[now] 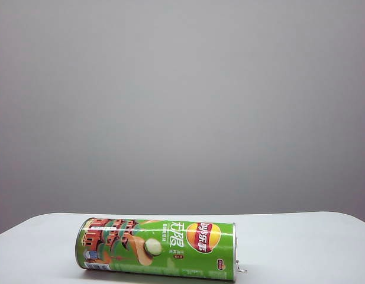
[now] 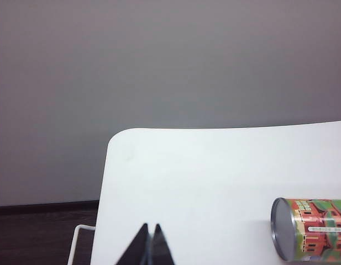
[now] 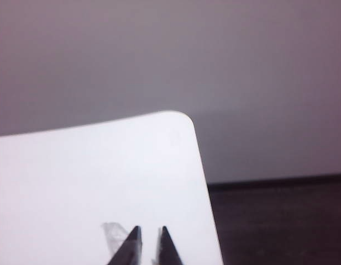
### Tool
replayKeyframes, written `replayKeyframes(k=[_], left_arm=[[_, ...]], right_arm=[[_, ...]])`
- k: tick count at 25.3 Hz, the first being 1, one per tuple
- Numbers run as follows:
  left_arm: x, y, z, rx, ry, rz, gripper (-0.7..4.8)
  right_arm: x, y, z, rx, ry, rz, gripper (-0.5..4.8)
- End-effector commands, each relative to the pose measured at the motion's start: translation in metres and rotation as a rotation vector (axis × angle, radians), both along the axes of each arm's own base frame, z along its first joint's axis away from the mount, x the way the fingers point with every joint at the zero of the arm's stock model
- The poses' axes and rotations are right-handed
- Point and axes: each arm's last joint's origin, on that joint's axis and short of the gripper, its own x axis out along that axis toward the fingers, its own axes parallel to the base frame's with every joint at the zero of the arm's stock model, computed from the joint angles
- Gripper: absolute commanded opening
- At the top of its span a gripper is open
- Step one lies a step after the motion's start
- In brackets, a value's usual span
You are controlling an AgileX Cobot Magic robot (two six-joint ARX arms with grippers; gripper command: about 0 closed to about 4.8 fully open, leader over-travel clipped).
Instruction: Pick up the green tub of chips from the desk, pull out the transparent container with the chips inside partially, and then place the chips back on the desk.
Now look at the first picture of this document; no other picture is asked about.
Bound green chips tube can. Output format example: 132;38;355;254
74;217;248;280

